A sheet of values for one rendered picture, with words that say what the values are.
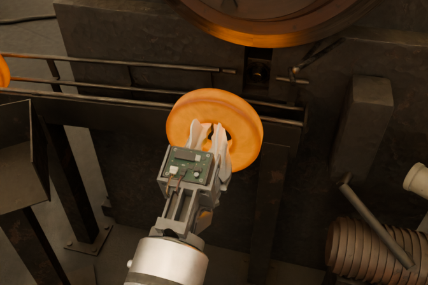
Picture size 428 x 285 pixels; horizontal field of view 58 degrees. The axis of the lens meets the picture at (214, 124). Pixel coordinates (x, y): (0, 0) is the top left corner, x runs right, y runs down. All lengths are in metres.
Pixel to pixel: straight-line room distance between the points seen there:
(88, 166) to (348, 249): 1.20
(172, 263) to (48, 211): 1.23
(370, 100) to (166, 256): 0.49
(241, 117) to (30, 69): 2.03
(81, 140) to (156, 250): 1.46
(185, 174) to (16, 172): 0.54
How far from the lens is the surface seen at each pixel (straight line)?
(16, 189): 0.92
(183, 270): 0.47
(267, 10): 0.60
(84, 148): 1.86
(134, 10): 0.90
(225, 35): 0.73
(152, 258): 0.47
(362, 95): 0.79
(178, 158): 0.50
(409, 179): 0.83
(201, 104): 0.57
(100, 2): 0.95
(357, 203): 0.87
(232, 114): 0.57
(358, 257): 0.90
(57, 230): 1.60
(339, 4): 0.66
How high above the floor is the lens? 1.25
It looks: 42 degrees down
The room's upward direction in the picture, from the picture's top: straight up
